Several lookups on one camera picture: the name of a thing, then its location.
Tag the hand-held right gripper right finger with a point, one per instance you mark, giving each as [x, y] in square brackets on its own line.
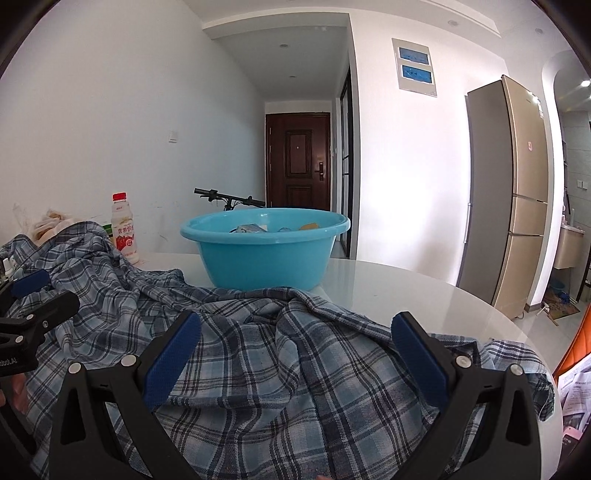
[420, 367]

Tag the white wall panel blue windows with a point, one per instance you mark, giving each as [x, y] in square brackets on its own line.
[414, 67]

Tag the printed paper sheet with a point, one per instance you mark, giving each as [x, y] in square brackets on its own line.
[577, 392]

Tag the blue plaid shirt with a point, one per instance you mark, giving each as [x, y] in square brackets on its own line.
[300, 360]

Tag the white sink cabinet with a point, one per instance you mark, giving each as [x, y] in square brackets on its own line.
[567, 247]

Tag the pink phone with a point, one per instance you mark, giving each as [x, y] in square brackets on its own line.
[575, 436]

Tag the gold refrigerator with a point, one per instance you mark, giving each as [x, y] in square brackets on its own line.
[521, 194]

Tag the black framed glass door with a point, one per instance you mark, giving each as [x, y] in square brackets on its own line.
[346, 161]

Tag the small white bottle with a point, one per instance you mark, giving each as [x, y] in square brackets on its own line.
[7, 267]

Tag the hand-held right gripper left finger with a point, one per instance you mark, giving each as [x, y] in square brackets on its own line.
[171, 364]

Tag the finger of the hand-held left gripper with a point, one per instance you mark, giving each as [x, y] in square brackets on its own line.
[46, 309]
[30, 281]

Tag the blue tissue pack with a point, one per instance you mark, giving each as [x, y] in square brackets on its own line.
[251, 228]

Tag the brown leather pad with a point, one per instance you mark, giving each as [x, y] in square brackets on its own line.
[308, 225]

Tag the floor door mat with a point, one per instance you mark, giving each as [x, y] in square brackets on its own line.
[563, 310]

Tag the orange chair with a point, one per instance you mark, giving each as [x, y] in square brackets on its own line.
[579, 341]

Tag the person's left hand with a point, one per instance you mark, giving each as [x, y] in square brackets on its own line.
[19, 392]

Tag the blue plastic basin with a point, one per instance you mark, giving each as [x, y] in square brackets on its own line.
[263, 263]

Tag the brown entrance door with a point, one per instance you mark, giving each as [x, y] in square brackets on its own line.
[298, 161]

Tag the small blue floor basin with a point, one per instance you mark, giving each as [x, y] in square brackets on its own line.
[556, 287]

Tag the white drink bottle red cap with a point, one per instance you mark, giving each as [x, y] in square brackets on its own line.
[125, 240]

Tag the green box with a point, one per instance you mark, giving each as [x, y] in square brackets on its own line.
[107, 230]

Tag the plastic bag with bread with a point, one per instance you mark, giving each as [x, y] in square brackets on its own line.
[48, 221]

